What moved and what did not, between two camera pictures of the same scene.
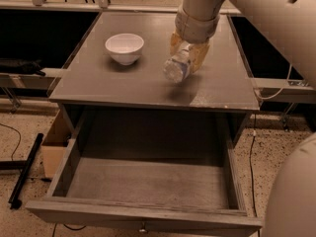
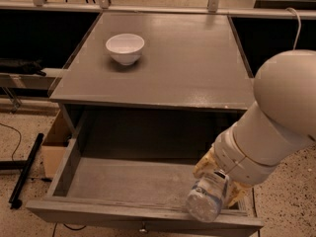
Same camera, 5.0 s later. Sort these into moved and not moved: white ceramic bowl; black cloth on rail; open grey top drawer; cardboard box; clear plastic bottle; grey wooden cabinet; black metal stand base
Moved: clear plastic bottle
Not moved: grey wooden cabinet; cardboard box; black metal stand base; black cloth on rail; open grey top drawer; white ceramic bowl
